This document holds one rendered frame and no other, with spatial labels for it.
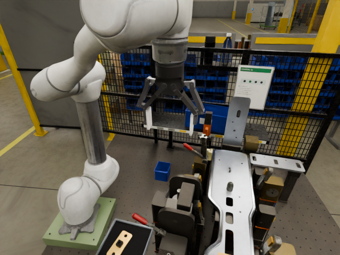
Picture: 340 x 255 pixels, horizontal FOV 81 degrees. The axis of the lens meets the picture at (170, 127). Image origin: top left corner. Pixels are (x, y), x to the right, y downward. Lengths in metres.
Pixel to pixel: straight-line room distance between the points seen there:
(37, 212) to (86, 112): 1.72
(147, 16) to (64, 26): 2.61
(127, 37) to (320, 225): 1.45
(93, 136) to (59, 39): 2.07
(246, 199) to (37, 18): 2.87
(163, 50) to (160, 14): 0.15
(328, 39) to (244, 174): 0.93
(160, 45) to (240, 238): 0.77
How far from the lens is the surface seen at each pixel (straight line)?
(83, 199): 1.14
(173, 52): 0.50
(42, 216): 2.51
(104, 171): 1.19
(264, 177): 1.11
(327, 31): 1.56
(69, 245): 1.31
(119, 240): 0.72
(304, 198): 1.66
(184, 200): 0.77
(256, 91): 1.52
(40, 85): 0.84
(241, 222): 0.99
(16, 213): 2.68
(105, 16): 0.32
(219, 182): 1.11
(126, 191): 1.47
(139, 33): 0.34
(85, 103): 0.99
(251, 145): 1.36
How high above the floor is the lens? 1.79
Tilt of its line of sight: 31 degrees down
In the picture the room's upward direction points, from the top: straight up
